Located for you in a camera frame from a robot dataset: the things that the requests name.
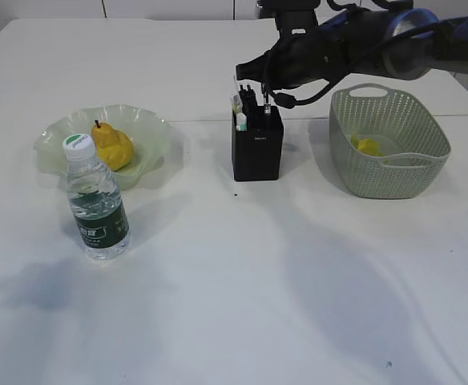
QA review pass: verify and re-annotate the black square pen holder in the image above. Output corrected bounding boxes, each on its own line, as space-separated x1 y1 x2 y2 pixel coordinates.
231 106 284 182

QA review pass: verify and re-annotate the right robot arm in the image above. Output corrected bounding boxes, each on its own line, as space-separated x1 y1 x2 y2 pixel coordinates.
236 1 468 109

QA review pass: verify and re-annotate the green wavy glass plate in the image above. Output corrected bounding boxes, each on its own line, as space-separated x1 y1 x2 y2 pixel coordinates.
34 104 171 191

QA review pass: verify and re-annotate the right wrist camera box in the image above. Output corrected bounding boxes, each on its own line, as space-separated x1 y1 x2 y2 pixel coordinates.
255 0 278 19

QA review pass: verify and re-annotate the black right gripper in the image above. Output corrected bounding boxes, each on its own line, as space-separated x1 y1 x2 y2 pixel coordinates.
236 1 338 89

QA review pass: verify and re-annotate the yellow waste paper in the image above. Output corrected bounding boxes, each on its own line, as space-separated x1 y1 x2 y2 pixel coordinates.
349 132 395 165

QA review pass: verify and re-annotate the yellow pear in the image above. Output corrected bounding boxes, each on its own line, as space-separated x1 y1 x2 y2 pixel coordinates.
91 120 135 172

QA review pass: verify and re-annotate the clear water bottle green label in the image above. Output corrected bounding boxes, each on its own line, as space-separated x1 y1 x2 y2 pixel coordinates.
63 134 131 261

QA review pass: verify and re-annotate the yellow pen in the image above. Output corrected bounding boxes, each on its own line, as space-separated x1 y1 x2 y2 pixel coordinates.
230 94 243 116

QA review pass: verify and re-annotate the clear plastic ruler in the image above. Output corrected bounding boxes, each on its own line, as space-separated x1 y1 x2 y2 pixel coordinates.
231 76 240 97

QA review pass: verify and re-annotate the green plastic woven basket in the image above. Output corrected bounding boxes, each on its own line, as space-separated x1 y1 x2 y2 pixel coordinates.
329 87 451 200

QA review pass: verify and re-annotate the teal pen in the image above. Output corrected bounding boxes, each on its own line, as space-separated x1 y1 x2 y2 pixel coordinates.
236 112 248 132

